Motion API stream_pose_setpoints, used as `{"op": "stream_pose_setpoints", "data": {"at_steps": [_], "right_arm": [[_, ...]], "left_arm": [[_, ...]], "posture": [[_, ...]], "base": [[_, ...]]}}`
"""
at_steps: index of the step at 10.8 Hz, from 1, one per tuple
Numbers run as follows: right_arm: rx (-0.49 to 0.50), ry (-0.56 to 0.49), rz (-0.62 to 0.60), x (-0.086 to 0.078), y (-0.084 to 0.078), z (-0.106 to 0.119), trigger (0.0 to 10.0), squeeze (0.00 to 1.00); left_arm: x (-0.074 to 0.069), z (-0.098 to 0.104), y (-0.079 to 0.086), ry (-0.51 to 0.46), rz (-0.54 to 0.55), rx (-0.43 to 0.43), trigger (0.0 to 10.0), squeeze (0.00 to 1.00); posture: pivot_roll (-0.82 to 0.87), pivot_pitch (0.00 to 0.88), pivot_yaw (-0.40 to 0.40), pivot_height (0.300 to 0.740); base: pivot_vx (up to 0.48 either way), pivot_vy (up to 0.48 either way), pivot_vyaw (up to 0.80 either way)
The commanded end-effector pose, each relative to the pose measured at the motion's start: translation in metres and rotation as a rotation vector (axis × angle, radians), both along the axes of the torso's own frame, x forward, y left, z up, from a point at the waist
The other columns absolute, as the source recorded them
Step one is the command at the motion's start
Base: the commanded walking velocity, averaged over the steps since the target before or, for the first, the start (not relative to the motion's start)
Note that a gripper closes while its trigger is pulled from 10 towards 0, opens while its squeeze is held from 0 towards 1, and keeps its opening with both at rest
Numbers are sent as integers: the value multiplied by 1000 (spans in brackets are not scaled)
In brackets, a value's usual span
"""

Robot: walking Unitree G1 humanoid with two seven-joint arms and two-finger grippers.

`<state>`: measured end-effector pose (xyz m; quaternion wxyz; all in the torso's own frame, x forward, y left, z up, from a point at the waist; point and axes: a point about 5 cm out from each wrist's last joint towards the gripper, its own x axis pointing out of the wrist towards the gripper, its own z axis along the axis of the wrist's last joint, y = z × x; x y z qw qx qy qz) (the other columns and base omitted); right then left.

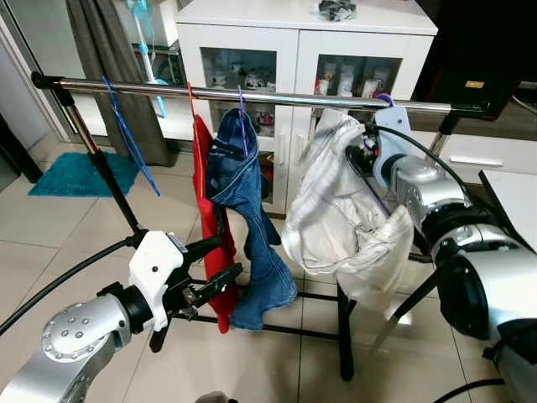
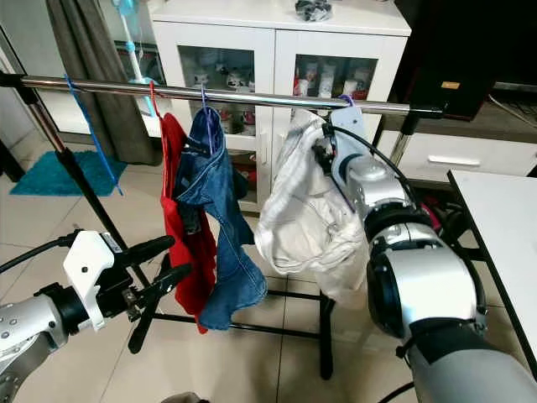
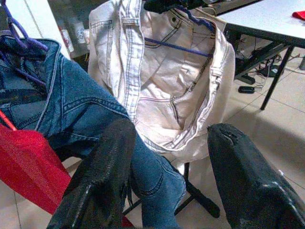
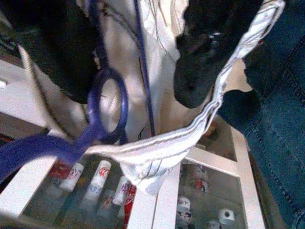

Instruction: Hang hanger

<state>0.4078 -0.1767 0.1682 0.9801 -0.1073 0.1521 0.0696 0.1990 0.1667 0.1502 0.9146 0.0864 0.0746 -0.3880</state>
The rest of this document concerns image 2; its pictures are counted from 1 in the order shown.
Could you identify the low white drawer unit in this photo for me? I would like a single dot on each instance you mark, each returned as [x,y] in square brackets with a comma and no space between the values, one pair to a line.
[453,159]

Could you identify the grey curtain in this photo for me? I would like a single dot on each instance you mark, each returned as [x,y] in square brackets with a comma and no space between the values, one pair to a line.
[80,50]

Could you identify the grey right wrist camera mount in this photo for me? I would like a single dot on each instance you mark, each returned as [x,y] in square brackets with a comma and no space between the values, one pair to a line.
[348,126]

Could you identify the blue denim jeans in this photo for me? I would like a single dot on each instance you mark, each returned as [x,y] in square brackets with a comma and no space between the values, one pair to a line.
[218,193]

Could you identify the black crumpled object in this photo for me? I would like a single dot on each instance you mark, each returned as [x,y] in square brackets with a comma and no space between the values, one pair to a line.
[313,10]

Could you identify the white table black legs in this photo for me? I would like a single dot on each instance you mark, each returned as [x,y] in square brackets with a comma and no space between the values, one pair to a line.
[503,218]

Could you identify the red hanger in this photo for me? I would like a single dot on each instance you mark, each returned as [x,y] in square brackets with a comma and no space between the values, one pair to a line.
[153,94]

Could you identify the long red garment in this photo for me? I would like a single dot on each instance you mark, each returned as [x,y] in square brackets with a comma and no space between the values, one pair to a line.
[172,168]

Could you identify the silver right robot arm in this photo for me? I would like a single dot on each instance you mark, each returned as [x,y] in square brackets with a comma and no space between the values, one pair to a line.
[419,285]

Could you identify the white jacket grey seams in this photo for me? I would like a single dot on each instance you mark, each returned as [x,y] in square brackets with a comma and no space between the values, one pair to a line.
[302,210]

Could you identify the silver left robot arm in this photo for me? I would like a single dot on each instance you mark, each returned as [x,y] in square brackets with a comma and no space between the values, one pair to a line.
[33,336]

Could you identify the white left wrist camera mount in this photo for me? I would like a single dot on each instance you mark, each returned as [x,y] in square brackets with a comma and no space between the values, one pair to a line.
[88,264]

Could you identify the grey robot foot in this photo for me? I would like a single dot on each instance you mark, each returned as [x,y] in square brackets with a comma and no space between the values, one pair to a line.
[180,398]

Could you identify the chrome clothes rack black frame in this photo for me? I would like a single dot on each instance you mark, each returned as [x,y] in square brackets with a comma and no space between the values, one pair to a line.
[260,96]

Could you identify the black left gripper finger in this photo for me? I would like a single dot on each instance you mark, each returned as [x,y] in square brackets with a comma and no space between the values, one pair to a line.
[172,281]
[151,247]

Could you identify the black speaker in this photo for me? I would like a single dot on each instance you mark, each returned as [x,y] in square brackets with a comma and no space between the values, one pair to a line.
[445,42]

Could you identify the white glass-door cabinet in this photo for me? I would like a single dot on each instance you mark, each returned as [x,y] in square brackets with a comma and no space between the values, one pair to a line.
[273,50]

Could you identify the teal rug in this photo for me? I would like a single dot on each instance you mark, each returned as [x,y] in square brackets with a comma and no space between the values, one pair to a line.
[59,176]

